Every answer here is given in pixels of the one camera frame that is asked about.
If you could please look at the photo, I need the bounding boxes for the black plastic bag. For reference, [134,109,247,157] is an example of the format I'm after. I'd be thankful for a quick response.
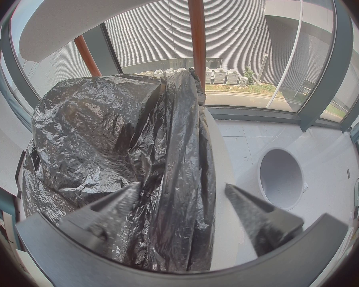
[22,70,217,273]

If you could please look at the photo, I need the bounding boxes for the white trash bin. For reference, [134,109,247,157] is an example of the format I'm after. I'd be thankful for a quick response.
[257,148,306,211]

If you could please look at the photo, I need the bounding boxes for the window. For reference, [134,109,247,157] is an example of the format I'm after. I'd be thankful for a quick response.
[0,0,359,143]

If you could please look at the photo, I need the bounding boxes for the white cushioned wooden chair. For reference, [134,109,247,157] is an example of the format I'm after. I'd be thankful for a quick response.
[16,0,253,273]

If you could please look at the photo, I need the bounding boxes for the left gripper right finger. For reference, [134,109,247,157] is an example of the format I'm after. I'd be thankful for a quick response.
[224,184,305,257]

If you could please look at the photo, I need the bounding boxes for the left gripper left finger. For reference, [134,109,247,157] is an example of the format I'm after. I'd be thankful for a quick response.
[59,182,143,252]

